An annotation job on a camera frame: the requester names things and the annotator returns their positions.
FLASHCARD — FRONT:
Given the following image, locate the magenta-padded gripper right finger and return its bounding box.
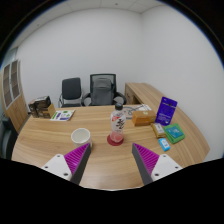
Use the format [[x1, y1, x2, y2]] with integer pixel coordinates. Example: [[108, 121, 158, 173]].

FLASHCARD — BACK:
[[131, 142, 184, 186]]

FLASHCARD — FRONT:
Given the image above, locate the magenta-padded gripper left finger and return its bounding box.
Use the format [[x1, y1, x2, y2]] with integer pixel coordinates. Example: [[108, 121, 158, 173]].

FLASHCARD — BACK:
[[41, 142, 92, 186]]

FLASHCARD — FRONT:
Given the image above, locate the clear drink bottle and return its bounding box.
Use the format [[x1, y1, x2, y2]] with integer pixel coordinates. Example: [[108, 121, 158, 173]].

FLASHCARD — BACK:
[[109, 102, 128, 144]]

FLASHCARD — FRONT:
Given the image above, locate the small blue box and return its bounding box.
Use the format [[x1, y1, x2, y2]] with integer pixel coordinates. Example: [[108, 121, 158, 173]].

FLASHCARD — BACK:
[[158, 137, 172, 153]]

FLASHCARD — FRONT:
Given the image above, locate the white speckled cup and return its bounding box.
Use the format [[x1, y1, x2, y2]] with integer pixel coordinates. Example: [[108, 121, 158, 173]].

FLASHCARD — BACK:
[[70, 127, 93, 149]]

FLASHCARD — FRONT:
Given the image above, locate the green folded cloth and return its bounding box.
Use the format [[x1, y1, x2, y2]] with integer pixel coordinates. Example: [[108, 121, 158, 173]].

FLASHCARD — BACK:
[[163, 123, 186, 145]]

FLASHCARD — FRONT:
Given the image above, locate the small tan box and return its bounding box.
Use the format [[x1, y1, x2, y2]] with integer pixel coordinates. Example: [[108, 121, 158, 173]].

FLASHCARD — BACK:
[[149, 122, 167, 139]]

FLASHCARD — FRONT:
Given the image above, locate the wooden tissue box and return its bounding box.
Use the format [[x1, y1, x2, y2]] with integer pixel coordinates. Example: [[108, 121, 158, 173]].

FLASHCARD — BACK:
[[131, 109, 158, 127]]

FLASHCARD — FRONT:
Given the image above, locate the white and green leaflet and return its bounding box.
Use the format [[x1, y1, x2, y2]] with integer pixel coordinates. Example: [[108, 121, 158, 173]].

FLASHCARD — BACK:
[[49, 109, 76, 122]]

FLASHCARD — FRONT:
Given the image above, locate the flat round red coaster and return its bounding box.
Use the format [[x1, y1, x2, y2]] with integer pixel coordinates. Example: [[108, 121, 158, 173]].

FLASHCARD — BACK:
[[106, 133, 125, 147]]

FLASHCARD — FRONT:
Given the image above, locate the purple standing card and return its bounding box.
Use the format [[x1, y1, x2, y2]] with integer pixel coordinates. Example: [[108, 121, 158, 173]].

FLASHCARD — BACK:
[[154, 96, 179, 127]]

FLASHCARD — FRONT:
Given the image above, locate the black armchair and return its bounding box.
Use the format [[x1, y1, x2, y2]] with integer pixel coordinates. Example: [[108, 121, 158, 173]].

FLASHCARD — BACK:
[[0, 115, 19, 160]]

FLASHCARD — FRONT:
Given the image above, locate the grey round disc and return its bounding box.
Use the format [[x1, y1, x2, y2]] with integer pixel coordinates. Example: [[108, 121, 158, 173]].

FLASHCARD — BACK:
[[124, 105, 138, 118]]

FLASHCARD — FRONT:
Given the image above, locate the stack of dark boxes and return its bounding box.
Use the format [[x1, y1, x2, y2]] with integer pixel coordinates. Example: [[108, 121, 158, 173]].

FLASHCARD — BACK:
[[27, 95, 57, 119]]

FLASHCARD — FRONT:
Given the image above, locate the wooden side desk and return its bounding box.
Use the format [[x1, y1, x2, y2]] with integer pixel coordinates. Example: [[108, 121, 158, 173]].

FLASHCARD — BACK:
[[124, 82, 161, 106]]

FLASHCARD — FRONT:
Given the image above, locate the black padded chair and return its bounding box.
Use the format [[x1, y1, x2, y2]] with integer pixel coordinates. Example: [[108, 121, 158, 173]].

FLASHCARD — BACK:
[[58, 77, 83, 108]]

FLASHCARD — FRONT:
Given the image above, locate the wooden cabinet with glass doors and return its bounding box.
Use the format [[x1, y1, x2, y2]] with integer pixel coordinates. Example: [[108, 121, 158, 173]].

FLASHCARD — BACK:
[[0, 59, 29, 134]]

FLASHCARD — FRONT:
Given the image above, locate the grey mesh office chair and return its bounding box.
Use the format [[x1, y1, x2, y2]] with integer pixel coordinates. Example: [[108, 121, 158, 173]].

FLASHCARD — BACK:
[[80, 73, 128, 107]]

